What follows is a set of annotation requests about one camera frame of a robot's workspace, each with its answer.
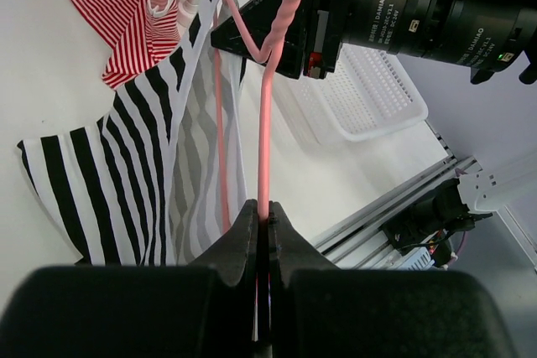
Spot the black white striped tank top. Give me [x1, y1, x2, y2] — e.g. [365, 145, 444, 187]
[18, 0, 247, 266]

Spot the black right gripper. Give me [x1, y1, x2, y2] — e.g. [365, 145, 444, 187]
[209, 0, 357, 81]

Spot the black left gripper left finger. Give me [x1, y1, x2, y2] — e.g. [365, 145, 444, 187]
[187, 200, 258, 291]

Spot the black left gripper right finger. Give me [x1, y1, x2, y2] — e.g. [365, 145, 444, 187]
[268, 201, 342, 289]

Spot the white slotted cable duct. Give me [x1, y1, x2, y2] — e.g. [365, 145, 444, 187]
[399, 247, 434, 271]

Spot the white plastic basket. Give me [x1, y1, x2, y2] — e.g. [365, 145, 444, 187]
[273, 44, 428, 146]

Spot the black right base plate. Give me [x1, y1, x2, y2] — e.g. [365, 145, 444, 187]
[383, 179, 493, 268]

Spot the red white striped tank top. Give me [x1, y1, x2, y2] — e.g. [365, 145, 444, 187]
[71, 0, 180, 89]

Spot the pink wire hanger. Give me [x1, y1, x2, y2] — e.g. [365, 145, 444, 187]
[223, 0, 301, 225]

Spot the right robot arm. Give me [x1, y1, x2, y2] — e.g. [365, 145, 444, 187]
[211, 0, 536, 85]

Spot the aluminium mounting rail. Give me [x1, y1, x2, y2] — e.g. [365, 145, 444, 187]
[312, 154, 479, 271]

